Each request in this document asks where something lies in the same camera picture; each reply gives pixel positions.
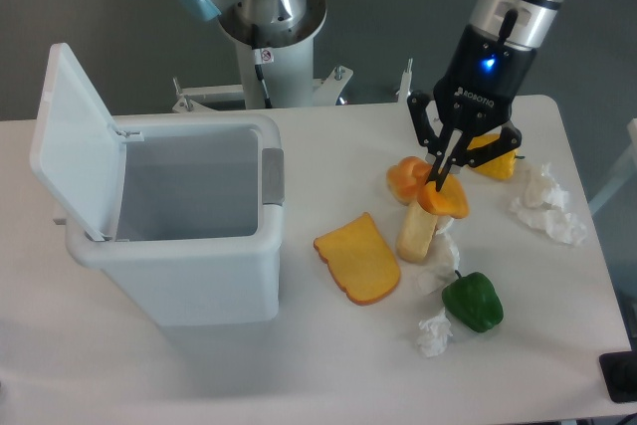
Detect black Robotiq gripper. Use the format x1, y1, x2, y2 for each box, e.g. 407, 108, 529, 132
407, 25, 536, 191

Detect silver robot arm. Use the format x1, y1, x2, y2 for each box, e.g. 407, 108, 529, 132
178, 0, 563, 187

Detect round braided bread roll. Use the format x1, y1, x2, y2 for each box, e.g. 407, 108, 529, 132
386, 156, 432, 205

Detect pale rectangular bread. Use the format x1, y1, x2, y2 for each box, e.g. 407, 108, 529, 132
395, 201, 439, 263

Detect crumpled tissue under bread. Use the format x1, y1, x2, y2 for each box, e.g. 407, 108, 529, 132
416, 216, 460, 296

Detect white trash can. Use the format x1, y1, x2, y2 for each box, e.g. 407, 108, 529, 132
66, 112, 285, 326

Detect white trash can lid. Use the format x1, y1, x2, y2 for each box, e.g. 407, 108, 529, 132
30, 43, 144, 242

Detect yellow bell pepper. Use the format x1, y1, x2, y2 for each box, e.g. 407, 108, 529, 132
469, 133, 521, 180

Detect large crumpled white tissue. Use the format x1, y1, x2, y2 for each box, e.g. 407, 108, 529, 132
509, 163, 587, 247

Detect orange toast slice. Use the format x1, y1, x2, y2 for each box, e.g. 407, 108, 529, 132
314, 212, 401, 306

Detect green bell pepper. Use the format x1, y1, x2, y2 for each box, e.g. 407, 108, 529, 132
442, 272, 504, 333

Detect small crumpled white tissue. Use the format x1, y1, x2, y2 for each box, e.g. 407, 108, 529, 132
416, 309, 453, 358

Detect black device at edge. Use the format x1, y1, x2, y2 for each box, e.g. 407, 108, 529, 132
598, 350, 636, 403

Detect white metal base frame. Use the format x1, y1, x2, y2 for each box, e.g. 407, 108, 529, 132
170, 57, 417, 114

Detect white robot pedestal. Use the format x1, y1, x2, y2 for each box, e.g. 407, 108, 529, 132
219, 0, 326, 109

